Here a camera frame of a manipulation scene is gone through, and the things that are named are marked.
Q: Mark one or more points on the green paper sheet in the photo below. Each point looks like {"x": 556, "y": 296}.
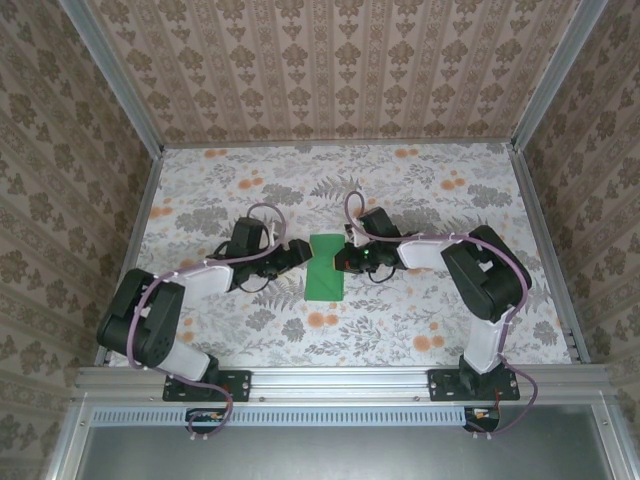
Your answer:
{"x": 325, "y": 285}

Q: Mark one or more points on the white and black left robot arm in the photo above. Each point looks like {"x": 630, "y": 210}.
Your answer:
{"x": 135, "y": 320}

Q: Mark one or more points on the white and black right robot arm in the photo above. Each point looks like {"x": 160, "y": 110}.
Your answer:
{"x": 490, "y": 280}

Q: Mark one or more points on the grey sheet metal panel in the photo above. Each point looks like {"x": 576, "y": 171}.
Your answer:
{"x": 325, "y": 455}

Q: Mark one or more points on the floral patterned table cover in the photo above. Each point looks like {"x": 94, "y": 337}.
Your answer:
{"x": 400, "y": 320}

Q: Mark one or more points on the wide aluminium crossbeam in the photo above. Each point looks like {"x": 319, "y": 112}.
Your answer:
{"x": 340, "y": 382}

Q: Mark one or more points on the aluminium table edge rail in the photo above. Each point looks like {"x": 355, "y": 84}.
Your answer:
{"x": 132, "y": 250}
{"x": 340, "y": 145}
{"x": 547, "y": 250}

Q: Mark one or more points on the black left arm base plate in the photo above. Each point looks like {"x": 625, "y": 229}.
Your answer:
{"x": 235, "y": 385}

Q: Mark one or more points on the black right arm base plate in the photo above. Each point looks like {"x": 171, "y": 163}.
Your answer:
{"x": 442, "y": 385}

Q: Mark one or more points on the aluminium frame post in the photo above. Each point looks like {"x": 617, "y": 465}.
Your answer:
{"x": 114, "y": 75}
{"x": 556, "y": 75}

